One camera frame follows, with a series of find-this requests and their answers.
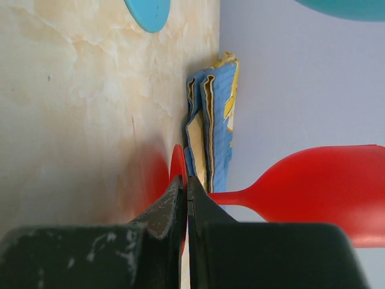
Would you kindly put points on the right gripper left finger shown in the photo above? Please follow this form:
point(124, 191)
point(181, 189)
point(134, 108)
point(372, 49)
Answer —
point(144, 253)

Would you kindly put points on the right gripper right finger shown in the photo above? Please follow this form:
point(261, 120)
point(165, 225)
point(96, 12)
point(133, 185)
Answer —
point(225, 253)

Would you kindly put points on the red wine glass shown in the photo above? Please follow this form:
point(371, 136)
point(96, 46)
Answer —
point(341, 185)

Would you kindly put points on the blue pikachu cloth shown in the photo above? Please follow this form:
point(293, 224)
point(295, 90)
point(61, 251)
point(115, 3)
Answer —
point(211, 97)

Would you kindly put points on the teal wine glass front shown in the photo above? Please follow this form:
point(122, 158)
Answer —
point(152, 16)

